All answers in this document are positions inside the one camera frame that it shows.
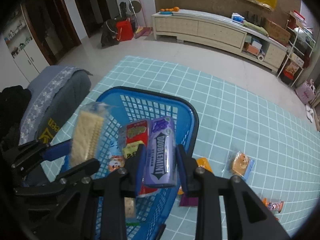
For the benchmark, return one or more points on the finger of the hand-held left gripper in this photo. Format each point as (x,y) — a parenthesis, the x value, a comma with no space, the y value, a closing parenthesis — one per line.
(85,167)
(58,151)

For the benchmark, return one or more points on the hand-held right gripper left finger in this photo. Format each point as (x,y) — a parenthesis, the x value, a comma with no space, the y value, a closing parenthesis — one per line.
(140,170)

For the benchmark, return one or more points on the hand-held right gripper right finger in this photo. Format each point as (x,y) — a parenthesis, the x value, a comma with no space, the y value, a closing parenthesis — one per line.
(180,170)

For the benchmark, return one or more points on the light blue cartoon packet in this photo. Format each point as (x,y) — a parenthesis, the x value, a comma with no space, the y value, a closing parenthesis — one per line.
(116,163)

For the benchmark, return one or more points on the purple gum packet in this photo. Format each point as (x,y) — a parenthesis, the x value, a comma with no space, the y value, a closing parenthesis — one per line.
(160,155)

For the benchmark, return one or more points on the purple snack packet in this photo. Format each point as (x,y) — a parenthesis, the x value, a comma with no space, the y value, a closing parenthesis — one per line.
(188,201)

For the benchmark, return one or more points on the clear cracker packet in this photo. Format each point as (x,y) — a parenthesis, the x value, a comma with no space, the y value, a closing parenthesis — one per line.
(87,135)

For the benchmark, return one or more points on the red snack packet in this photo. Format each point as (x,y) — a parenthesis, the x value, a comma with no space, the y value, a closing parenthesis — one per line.
(133,132)

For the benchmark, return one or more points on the clear packet green label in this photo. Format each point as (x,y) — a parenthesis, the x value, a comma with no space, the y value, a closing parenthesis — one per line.
(130,207)

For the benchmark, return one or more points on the blue plastic basket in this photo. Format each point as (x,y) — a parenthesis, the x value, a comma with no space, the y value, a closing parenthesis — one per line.
(187,127)

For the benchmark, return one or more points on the round cake packet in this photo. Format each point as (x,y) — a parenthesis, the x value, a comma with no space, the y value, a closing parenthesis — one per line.
(240,165)

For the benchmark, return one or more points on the orange cartoon snack packet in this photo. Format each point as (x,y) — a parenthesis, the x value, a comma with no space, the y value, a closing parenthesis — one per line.
(273,205)

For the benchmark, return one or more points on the grey covered chair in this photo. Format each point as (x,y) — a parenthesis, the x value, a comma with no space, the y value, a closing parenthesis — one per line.
(62,92)

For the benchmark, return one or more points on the black cloth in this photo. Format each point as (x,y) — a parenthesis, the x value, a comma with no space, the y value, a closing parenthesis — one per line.
(12,102)

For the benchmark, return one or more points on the teal checked tablecloth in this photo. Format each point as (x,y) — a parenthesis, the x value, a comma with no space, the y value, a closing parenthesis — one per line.
(237,120)

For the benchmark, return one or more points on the white display cabinet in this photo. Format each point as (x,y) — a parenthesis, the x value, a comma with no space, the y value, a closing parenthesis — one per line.
(22,52)

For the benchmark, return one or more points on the black bag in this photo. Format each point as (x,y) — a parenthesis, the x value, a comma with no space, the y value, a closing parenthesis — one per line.
(108,33)

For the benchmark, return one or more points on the dark wooden door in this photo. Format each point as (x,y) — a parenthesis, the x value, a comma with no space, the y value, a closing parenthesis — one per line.
(47,22)
(92,5)

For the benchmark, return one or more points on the red bag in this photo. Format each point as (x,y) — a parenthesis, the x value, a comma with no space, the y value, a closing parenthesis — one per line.
(125,30)

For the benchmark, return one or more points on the white paper roll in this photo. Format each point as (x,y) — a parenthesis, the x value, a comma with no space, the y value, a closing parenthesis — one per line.
(261,57)

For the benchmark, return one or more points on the pink broom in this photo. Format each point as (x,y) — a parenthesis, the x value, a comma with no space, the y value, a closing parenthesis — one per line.
(142,31)

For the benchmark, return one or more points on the white slipper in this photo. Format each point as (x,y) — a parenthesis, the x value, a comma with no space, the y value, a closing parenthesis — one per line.
(311,117)
(309,108)

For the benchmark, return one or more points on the cream TV cabinet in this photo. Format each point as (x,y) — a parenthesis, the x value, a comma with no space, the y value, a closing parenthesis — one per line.
(212,32)

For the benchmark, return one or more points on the light blue box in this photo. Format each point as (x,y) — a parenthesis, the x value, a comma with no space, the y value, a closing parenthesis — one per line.
(257,43)

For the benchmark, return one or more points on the pink bag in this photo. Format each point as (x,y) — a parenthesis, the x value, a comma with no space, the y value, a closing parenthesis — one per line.
(306,92)

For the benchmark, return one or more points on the orange printed box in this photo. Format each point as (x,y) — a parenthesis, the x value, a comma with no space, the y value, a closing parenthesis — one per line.
(291,68)

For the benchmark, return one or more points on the black upright case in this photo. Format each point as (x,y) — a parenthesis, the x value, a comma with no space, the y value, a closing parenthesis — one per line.
(123,10)

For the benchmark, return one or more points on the blue plate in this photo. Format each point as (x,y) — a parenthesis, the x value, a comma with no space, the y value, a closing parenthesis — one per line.
(165,12)

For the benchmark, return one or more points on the white mop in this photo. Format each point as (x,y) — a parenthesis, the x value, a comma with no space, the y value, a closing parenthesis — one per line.
(132,9)

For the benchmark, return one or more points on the green folded cloth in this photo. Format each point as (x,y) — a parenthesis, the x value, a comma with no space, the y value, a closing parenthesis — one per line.
(255,28)

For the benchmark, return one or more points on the white carton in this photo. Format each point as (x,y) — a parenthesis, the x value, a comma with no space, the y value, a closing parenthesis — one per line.
(297,59)

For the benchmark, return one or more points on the blue white tissue box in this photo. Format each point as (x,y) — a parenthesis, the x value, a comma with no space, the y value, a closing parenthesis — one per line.
(237,18)

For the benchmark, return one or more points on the brown cardboard box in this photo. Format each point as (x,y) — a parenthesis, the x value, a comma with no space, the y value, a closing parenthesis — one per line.
(277,32)

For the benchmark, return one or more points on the white shelf rack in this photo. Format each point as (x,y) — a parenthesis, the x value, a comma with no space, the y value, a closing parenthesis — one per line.
(294,42)

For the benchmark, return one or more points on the red white gift box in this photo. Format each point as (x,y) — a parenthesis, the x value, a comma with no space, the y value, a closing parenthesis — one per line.
(298,17)

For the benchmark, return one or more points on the brown round wall panel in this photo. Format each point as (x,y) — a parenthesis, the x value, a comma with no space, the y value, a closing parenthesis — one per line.
(137,5)

